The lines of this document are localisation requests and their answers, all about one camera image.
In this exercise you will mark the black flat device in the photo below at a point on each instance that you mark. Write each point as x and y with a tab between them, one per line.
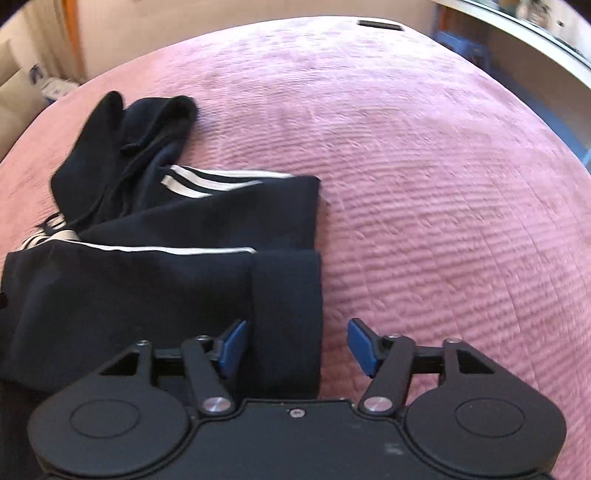
379	25

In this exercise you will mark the orange door frame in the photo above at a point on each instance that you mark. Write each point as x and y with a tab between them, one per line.
74	37

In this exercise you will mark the black pants with white stripes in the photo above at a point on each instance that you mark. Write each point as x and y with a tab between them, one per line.
161	286

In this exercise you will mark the cardboard box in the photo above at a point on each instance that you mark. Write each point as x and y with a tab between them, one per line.
16	97

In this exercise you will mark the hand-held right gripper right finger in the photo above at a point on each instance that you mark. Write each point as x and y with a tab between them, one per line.
362	346

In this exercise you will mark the blue stool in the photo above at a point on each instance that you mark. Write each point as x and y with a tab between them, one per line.
459	46

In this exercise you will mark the pink quilted bedspread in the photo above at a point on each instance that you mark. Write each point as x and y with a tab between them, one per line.
415	184

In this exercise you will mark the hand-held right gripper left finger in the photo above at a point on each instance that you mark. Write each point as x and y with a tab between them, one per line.
233	347

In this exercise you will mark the white and blue bag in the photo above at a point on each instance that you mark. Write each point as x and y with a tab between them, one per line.
53	85

